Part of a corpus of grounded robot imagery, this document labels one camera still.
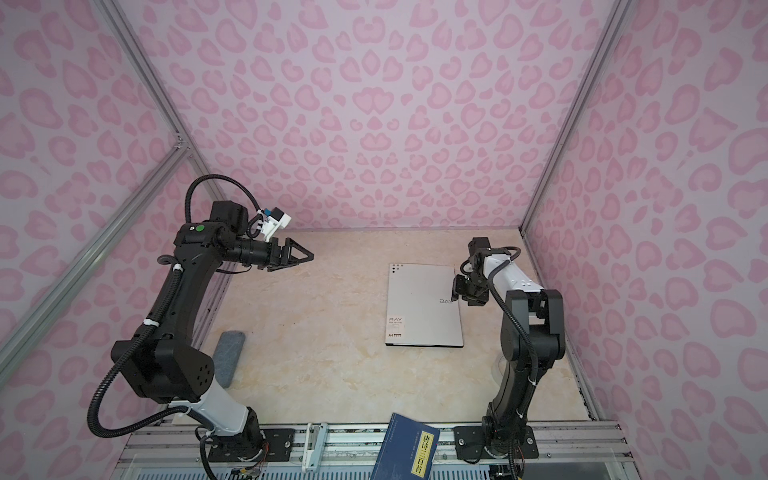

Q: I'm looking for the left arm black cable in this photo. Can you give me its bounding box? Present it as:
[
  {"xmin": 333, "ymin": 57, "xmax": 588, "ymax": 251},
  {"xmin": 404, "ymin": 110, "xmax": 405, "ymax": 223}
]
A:
[{"xmin": 86, "ymin": 173, "xmax": 265, "ymax": 480}]

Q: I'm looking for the blue book yellow label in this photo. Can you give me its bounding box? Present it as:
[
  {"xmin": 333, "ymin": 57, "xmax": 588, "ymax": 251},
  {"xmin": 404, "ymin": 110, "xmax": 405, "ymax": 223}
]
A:
[{"xmin": 370, "ymin": 413, "xmax": 440, "ymax": 480}]

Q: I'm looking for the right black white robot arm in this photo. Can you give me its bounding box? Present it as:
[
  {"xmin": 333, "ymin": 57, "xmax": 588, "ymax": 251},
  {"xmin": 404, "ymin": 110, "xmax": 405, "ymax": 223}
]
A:
[{"xmin": 452, "ymin": 237, "xmax": 566, "ymax": 464}]

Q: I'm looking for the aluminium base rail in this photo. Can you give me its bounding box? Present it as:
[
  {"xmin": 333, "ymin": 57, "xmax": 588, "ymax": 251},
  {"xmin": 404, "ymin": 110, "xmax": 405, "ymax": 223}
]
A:
[{"xmin": 111, "ymin": 421, "xmax": 639, "ymax": 479}]

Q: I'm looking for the aluminium corner post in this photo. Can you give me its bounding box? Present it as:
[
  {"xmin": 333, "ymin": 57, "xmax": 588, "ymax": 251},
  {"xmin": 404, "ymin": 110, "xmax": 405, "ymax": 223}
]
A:
[
  {"xmin": 93, "ymin": 1, "xmax": 212, "ymax": 223},
  {"xmin": 519, "ymin": 0, "xmax": 638, "ymax": 239}
]

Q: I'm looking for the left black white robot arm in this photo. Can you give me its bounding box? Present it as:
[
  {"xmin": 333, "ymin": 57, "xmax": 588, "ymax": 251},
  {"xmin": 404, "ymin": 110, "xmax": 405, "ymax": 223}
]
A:
[{"xmin": 105, "ymin": 201, "xmax": 314, "ymax": 461}]

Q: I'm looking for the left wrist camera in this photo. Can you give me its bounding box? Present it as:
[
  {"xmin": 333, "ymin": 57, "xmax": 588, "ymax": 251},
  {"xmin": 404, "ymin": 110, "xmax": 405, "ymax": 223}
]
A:
[{"xmin": 255, "ymin": 208, "xmax": 292, "ymax": 241}]

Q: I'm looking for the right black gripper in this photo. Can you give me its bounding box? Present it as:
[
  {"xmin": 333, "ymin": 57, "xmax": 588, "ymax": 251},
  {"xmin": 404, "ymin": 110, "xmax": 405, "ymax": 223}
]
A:
[{"xmin": 449, "ymin": 273, "xmax": 494, "ymax": 307}]

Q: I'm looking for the left aluminium corner post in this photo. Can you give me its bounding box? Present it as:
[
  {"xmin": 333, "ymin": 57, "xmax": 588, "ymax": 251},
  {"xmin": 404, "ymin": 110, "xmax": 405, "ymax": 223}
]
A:
[{"xmin": 93, "ymin": 1, "xmax": 212, "ymax": 223}]

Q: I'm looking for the white black file folder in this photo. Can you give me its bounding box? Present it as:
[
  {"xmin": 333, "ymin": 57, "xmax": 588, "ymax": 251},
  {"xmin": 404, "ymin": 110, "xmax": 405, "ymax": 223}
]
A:
[{"xmin": 384, "ymin": 263, "xmax": 464, "ymax": 348}]

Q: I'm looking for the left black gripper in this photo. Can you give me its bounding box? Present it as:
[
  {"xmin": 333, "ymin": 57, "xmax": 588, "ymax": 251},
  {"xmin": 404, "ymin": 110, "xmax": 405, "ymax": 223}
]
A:
[{"xmin": 228, "ymin": 239, "xmax": 314, "ymax": 271}]

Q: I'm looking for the grey whiteboard eraser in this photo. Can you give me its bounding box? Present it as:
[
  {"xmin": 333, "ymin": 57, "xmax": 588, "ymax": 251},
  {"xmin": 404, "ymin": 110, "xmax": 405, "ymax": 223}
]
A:
[{"xmin": 213, "ymin": 331, "xmax": 246, "ymax": 389}]

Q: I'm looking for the aluminium diagonal frame bar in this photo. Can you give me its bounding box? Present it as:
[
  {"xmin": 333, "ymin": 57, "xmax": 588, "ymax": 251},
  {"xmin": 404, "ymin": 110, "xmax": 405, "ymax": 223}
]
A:
[{"xmin": 1, "ymin": 141, "xmax": 189, "ymax": 385}]

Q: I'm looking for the right aluminium corner post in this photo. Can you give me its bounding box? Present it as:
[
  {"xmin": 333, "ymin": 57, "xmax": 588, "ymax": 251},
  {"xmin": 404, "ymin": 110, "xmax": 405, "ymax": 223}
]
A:
[{"xmin": 519, "ymin": 0, "xmax": 638, "ymax": 239}]

